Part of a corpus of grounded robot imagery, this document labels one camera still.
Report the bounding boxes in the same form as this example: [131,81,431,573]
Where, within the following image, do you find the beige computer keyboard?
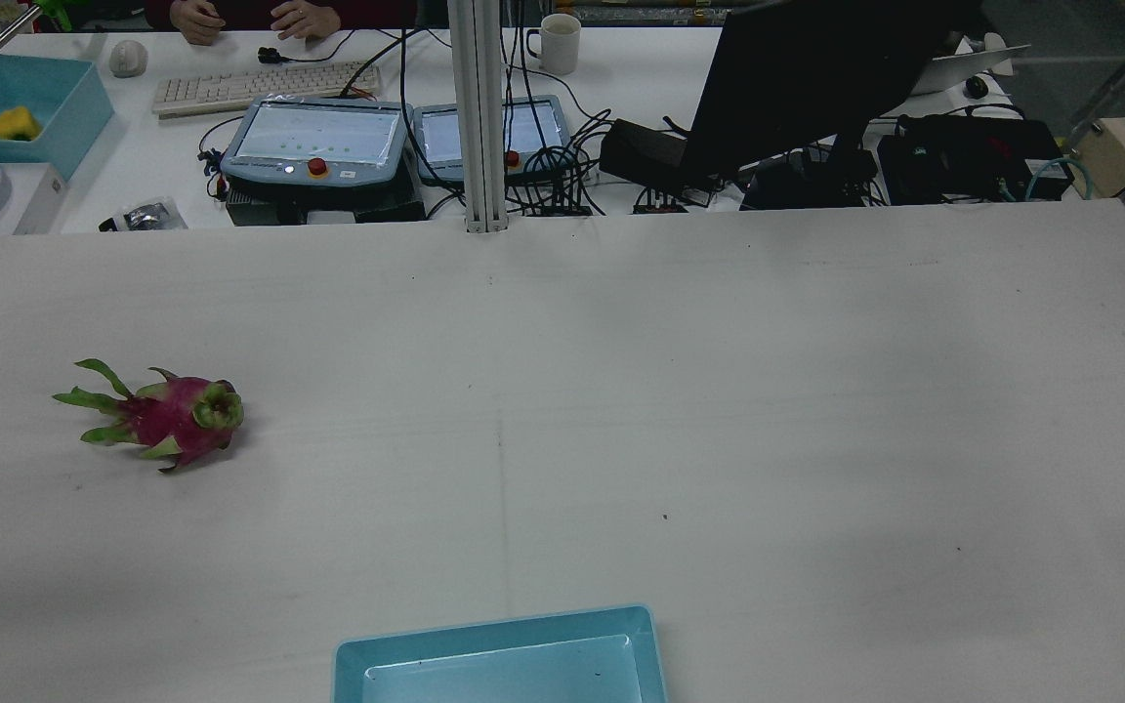
[151,61,383,120]

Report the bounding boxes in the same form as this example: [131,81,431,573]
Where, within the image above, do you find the teal cable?
[1024,156,1097,203]

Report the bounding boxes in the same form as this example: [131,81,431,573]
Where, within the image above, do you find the clear plastic bag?
[99,198,189,233]

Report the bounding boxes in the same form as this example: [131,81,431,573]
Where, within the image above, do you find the grey blue teach pendant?
[219,95,417,191]
[413,95,573,184]

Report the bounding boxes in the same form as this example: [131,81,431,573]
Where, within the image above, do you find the aluminium profile post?
[446,0,509,233]

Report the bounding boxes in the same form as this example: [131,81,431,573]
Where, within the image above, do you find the white flat panel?
[909,44,1032,96]

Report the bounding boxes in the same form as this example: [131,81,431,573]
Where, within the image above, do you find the pink green dragon fruit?
[52,358,246,475]

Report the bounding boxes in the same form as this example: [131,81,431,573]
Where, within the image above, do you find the grey white computer mouse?
[108,39,149,79]

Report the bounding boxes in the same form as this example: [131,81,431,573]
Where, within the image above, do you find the black computer monitor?
[685,0,983,211]

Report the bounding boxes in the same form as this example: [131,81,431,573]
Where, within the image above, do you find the light blue plastic bin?
[332,604,669,703]
[0,51,116,182]

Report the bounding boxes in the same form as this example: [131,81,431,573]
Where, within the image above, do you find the white cardboard box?
[0,163,68,236]

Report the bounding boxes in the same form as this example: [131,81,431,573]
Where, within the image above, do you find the black equipment case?
[877,114,1076,206]

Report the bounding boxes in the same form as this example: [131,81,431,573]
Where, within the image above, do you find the black cable coil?
[509,107,614,217]

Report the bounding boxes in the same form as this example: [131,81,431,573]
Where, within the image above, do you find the person in maroon hoodie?
[145,0,419,47]

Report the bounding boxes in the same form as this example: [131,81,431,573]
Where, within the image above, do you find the white mug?
[525,13,583,77]

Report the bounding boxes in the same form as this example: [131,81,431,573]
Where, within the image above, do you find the yellow toy fruit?
[0,105,43,143]

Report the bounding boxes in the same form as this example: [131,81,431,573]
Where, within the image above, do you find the black power adapter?
[599,119,720,192]

